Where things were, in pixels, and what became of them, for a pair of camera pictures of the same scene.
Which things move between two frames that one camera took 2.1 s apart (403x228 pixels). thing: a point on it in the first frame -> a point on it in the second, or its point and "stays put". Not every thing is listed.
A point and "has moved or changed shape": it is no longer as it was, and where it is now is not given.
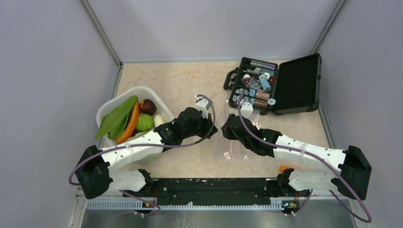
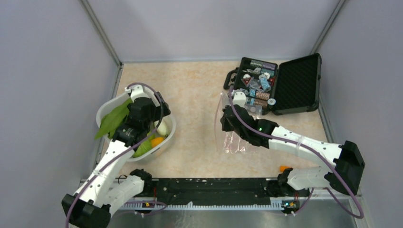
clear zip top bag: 231,148 has moved or changed shape
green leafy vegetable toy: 114,122 stays put
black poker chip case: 292,85 stays put
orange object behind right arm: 282,168 stays put
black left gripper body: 202,127 -> 156,111
